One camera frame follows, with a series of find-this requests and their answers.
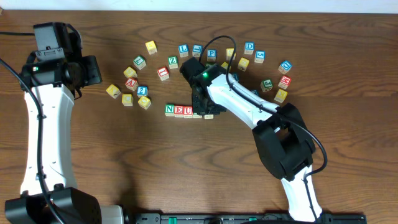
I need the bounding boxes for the blue 2 block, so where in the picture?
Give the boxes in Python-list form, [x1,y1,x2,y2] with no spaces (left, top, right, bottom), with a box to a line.
[137,86,149,98]

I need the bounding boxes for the blue P block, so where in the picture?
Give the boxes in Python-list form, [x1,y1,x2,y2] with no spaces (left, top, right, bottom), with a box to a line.
[206,49,217,62]

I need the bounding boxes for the green Z block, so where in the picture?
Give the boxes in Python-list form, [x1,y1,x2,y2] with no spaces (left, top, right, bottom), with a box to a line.
[168,56,178,69]

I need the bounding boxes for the red U block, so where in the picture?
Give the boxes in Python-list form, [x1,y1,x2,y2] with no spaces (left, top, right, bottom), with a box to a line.
[183,106,193,118]

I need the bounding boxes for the yellow O block centre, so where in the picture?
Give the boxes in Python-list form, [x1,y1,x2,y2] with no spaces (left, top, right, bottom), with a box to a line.
[221,62,229,70]

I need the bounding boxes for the red A block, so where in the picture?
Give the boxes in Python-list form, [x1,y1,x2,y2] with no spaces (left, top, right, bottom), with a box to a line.
[125,78,139,91]

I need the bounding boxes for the blue L block rotated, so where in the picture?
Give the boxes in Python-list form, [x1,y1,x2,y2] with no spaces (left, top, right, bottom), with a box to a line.
[192,44,203,57]

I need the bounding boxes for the blue L block upright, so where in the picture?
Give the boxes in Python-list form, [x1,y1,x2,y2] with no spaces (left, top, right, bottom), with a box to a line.
[178,44,189,58]

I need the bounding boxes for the blue Q block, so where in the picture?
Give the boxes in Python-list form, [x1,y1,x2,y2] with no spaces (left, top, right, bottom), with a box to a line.
[278,60,292,74]

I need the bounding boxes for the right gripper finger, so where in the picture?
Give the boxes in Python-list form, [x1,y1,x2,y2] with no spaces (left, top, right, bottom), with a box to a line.
[192,93,202,115]
[206,105,226,115]

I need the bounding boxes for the yellow S block right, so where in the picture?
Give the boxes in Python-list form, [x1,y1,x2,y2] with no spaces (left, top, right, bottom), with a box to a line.
[226,48,236,61]

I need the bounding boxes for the red M block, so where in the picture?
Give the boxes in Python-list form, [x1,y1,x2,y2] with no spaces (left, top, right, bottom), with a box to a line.
[278,75,292,90]

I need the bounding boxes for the blue I block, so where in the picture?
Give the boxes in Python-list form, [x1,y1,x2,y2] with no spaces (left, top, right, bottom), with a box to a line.
[251,90,259,96]

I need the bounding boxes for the yellow K block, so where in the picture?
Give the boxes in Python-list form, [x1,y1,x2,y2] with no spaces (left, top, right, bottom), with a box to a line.
[106,84,121,99]

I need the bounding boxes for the green N block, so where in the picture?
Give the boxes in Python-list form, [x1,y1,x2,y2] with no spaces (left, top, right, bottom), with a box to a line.
[164,104,175,117]

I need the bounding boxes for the yellow s block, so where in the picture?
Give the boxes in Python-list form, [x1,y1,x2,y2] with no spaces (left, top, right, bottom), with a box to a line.
[123,67,137,78]
[226,48,236,61]

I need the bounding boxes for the green J block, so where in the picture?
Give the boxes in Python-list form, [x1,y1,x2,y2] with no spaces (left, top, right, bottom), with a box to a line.
[261,79,274,92]

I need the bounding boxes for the blue H block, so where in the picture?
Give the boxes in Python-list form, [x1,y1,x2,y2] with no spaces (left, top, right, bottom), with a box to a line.
[232,73,239,82]

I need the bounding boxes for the blue 5 block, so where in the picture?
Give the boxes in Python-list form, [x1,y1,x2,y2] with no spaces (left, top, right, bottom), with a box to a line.
[254,50,266,63]

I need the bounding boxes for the red E block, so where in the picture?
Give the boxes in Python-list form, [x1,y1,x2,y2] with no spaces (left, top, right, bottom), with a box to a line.
[174,105,183,118]

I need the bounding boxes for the yellow W block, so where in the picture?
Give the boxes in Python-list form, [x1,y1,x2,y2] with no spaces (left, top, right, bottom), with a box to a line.
[146,40,157,55]

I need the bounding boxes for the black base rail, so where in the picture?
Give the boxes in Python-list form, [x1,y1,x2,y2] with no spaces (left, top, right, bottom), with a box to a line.
[132,213,368,224]

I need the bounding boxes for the yellow O block left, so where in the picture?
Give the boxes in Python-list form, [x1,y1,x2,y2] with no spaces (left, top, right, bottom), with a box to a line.
[138,96,152,110]

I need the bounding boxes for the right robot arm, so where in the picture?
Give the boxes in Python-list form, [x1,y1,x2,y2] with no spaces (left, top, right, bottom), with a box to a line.
[180,59,322,222]

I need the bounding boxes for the blue D block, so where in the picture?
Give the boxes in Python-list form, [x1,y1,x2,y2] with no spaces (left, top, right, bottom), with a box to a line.
[244,42,255,55]

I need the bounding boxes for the green 7 block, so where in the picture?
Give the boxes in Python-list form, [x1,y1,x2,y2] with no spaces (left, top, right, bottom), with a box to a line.
[133,55,146,70]

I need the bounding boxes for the yellow G block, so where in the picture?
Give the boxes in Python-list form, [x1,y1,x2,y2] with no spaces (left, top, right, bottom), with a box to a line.
[238,57,250,72]

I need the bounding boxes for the green R block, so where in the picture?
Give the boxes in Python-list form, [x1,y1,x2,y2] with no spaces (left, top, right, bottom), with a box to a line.
[193,114,203,119]

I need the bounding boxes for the yellow S block left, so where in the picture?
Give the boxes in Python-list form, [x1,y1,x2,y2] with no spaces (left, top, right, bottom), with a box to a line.
[123,67,137,78]

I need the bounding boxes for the yellow o block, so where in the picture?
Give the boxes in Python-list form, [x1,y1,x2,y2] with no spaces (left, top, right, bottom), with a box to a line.
[138,96,152,110]
[221,62,229,70]

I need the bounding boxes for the red I block sideways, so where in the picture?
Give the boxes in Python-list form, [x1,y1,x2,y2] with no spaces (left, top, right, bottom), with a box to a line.
[157,67,170,81]

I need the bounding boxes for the yellow X block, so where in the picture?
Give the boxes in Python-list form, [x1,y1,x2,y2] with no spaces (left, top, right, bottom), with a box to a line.
[274,89,288,103]

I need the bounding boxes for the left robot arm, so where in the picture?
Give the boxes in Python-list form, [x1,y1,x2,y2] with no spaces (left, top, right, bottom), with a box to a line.
[1,55,124,223]

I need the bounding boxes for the red I block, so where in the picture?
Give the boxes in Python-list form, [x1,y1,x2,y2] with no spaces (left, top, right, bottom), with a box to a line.
[204,114,214,119]

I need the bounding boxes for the yellow C block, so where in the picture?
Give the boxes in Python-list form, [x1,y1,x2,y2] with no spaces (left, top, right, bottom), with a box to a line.
[122,94,133,106]

